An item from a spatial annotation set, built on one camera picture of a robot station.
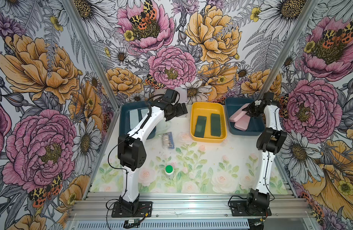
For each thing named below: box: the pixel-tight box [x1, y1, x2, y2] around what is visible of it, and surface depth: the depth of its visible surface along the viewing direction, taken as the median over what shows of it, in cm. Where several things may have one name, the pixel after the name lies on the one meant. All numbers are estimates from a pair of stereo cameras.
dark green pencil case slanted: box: [194, 115, 207, 138], surface depth 111 cm
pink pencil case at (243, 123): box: [234, 114, 251, 131], surface depth 108 cm
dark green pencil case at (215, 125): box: [210, 113, 222, 138], surface depth 110 cm
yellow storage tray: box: [190, 101, 227, 144], surface depth 111 cm
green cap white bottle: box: [164, 164, 175, 180], surface depth 80 cm
